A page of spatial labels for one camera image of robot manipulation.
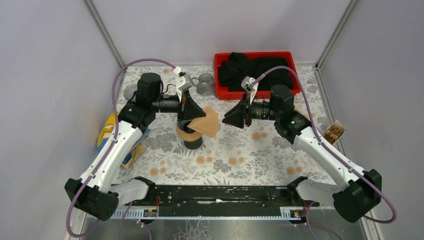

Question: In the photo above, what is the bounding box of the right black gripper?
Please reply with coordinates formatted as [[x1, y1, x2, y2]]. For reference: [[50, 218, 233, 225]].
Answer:
[[222, 91, 280, 129]]

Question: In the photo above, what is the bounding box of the brown paper coffee filter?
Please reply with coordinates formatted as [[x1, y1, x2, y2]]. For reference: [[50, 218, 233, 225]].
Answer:
[[188, 106, 220, 138]]

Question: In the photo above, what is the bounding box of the dark glass carafe red rim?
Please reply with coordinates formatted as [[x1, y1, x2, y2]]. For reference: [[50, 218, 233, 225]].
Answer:
[[183, 137, 203, 150]]

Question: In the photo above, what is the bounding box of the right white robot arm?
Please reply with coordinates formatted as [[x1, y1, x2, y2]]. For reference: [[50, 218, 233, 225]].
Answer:
[[222, 85, 382, 223]]

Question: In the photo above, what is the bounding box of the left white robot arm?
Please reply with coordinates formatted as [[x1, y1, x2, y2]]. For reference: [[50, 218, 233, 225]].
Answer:
[[64, 72, 206, 221]]

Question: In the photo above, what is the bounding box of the red plastic bin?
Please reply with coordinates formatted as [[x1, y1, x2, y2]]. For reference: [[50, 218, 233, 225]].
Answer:
[[213, 51, 303, 101]]

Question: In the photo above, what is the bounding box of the floral table mat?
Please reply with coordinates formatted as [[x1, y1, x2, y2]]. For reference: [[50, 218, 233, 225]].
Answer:
[[112, 65, 335, 186]]

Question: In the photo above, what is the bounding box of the black cloth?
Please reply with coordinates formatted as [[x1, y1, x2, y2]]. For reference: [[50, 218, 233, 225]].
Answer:
[[217, 52, 294, 92]]

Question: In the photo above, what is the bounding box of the yellow blue cartoon book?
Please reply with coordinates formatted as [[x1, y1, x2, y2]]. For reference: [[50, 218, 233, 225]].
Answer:
[[96, 114, 151, 169]]

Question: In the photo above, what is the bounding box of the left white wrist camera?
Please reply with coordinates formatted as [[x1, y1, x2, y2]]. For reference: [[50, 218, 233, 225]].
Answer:
[[173, 66, 193, 102]]

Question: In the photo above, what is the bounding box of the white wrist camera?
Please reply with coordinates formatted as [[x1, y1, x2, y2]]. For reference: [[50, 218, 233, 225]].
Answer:
[[173, 66, 193, 102], [241, 76, 259, 104]]

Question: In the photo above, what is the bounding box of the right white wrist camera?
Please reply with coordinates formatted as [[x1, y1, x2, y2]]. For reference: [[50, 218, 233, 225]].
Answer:
[[241, 76, 259, 104]]

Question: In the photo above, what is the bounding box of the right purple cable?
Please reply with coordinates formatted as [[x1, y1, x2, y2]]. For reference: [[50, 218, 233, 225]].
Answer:
[[250, 65, 397, 240]]

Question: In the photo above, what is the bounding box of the purple cable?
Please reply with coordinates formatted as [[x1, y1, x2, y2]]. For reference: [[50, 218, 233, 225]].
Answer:
[[65, 58, 178, 239], [250, 65, 397, 240]]

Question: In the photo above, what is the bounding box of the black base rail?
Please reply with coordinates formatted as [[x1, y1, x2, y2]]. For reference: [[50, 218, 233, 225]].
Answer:
[[132, 185, 310, 218]]

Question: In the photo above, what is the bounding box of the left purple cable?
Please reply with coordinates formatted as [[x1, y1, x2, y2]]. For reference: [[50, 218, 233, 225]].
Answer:
[[65, 58, 178, 239]]

